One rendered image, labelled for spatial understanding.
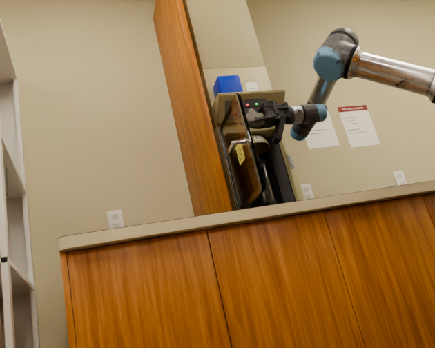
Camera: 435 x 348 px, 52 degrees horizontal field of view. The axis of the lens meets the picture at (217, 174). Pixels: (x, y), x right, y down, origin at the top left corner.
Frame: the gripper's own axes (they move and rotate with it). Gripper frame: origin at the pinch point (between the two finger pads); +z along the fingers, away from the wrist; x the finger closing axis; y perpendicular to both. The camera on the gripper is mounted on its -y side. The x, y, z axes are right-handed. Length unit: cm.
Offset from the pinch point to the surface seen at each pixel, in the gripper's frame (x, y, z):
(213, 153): -17.2, -3.5, 9.2
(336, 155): -69, 8, -82
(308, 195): -69, -13, -57
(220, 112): -20.4, 16.5, 0.4
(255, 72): -26, 40, -24
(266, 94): -15.7, 21.1, -20.9
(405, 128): -69, 21, -137
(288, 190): -32.3, -19.3, -26.8
